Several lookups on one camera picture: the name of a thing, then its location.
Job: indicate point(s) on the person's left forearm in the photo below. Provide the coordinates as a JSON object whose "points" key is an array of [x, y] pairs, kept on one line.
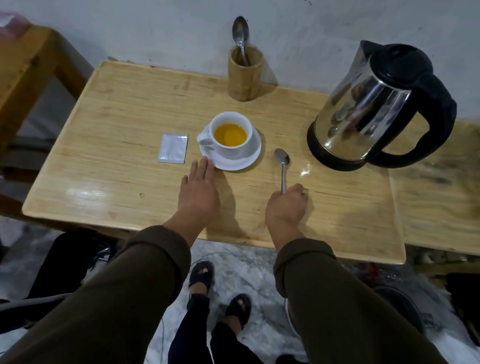
{"points": [[112, 302]]}

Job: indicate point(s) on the white tea cup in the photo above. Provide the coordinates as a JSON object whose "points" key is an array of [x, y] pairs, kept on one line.
{"points": [[240, 149]]}

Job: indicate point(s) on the person's leg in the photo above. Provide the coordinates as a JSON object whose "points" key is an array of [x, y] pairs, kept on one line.
{"points": [[190, 340], [240, 360]]}

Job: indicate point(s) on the black sandal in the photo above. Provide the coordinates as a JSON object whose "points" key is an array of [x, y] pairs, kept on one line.
{"points": [[238, 307], [201, 273]]}

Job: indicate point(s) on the person's left leg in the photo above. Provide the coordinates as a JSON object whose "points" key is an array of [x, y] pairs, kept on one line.
{"points": [[190, 340]]}

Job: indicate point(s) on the black round stool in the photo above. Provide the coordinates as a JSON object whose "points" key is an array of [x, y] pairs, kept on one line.
{"points": [[403, 308]]}

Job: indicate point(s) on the pink plastic bag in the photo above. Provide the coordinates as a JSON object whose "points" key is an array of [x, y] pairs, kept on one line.
{"points": [[5, 22]]}

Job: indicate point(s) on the bamboo utensil holder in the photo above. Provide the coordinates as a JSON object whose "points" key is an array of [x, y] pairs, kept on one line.
{"points": [[243, 83]]}

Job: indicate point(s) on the person's right fingers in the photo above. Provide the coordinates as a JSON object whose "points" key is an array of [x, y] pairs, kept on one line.
{"points": [[299, 190]]}

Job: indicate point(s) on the person's right leg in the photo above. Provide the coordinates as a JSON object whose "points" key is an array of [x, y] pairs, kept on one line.
{"points": [[240, 360]]}

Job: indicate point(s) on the steel spoon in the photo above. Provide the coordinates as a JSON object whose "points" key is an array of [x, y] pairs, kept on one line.
{"points": [[240, 32]]}

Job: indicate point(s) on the black right sandal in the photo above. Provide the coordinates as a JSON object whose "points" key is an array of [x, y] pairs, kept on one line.
{"points": [[238, 307]]}

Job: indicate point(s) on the white saucer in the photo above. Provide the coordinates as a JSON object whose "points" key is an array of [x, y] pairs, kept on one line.
{"points": [[233, 165]]}

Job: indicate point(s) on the steel teaspoon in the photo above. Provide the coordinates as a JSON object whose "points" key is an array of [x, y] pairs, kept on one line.
{"points": [[283, 166]]}

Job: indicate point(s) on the person's left middle finger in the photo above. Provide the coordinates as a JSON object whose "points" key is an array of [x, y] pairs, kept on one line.
{"points": [[203, 167]]}

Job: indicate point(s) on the person's left little finger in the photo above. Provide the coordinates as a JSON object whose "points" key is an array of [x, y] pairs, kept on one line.
{"points": [[184, 180]]}

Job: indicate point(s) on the person's right forearm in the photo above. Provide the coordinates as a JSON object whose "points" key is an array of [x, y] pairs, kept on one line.
{"points": [[357, 319]]}

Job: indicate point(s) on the white paper sachet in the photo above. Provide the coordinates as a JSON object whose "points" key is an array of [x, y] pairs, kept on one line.
{"points": [[172, 148]]}

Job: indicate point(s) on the person's left hand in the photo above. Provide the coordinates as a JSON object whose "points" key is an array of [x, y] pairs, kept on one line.
{"points": [[198, 197]]}

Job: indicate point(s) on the black chair frame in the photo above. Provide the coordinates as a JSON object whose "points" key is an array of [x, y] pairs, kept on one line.
{"points": [[62, 266]]}

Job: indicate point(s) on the person's right hand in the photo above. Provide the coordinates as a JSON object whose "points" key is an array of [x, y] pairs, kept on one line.
{"points": [[286, 209]]}

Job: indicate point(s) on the black left sandal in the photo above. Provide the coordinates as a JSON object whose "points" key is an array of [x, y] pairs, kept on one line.
{"points": [[201, 273]]}

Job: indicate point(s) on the wooden bench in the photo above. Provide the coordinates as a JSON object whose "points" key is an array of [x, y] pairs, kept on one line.
{"points": [[13, 73]]}

